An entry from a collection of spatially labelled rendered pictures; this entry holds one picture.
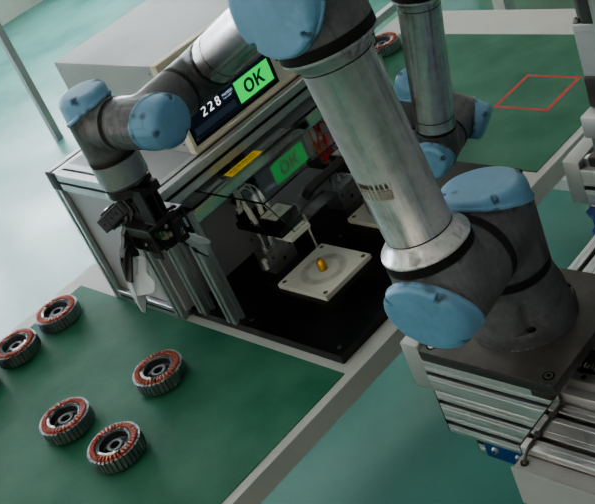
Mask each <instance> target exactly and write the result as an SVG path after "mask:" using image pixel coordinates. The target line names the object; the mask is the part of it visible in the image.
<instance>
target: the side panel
mask: <svg viewBox="0 0 595 504"><path fill-rule="evenodd" d="M54 190H55V191H56V193H57V195H58V197H59V198H60V200H61V202H62V204H63V205H64V207H65V209H66V211H67V212H68V214H69V216H70V217H71V219H72V221H73V223H74V224H75V226H76V228H77V230H78V231H79V233H80V235H81V237H82V238H83V240H84V242H85V243H86V245H87V247H88V249H89V250H90V252H91V254H92V256H93V257H94V259H95V261H96V263H97V264H98V266H99V268H100V270H101V271H102V273H103V275H104V276H105V278H106V280H107V282H108V283H109V285H110V287H111V289H112V290H113V292H114V294H115V296H116V297H118V298H121V299H124V300H127V301H130V302H133V303H136V302H135V300H134V298H133V296H132V294H131V291H130V289H129V286H128V283H127V281H126V280H125V277H124V274H123V270H122V267H121V264H120V259H119V250H120V245H121V237H120V236H121V234H120V233H121V229H122V226H120V227H118V228H116V229H115V230H113V229H112V230H111V231H109V232H108V233H106V232H105V231H104V230H103V229H102V228H101V227H100V226H99V224H98V223H97V221H98V220H99V219H100V218H101V216H100V215H101V214H102V213H103V212H104V210H105V208H107V207H109V206H111V205H112V204H113V203H114V204H115V203H116V202H115V201H110V200H105V199H101V198H96V197H91V196H87V195H82V194H78V193H73V192H68V191H62V190H57V189H54ZM136 249H137V248H136ZM137 250H138V251H139V255H145V256H146V257H147V260H148V271H149V274H150V275H151V276H152V277H153V279H154V280H155V282H156V292H155V293H154V294H149V295H146V299H147V307H148V308H151V309H154V310H157V311H160V312H163V313H166V314H169V315H172V316H175V317H178V318H182V319H184V320H187V319H188V318H189V317H188V315H192V314H193V311H192V310H191V308H190V309H189V310H188V311H185V310H184V308H183V306H182V304H181V302H180V300H179V298H178V297H177V295H176V293H175V291H174V289H173V287H172V285H171V284H170V282H169V280H168V278H167V276H166V274H165V272H164V271H163V269H162V267H161V265H160V263H159V261H158V259H156V258H154V256H153V255H152V253H151V252H147V251H145V250H141V249H137ZM136 304H137V303H136Z"/></svg>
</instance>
